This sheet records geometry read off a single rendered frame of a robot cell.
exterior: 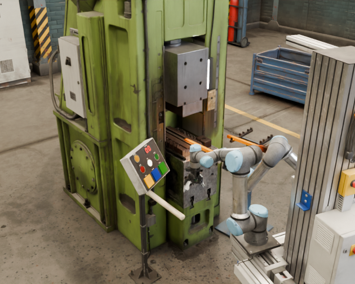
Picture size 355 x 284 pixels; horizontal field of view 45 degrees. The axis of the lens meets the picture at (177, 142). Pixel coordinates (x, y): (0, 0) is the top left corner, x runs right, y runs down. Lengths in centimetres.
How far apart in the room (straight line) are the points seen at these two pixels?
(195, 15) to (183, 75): 47
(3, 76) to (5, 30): 80
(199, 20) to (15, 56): 531
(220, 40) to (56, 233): 230
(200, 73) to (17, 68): 543
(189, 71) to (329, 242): 158
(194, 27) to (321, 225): 175
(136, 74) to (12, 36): 523
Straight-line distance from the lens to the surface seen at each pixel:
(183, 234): 380
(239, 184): 246
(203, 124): 369
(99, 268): 383
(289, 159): 297
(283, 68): 706
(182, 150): 341
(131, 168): 290
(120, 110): 352
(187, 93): 325
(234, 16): 1068
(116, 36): 336
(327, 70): 219
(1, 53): 815
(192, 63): 321
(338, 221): 237
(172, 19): 320
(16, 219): 457
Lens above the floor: 257
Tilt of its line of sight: 27 degrees down
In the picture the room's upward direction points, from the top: straight up
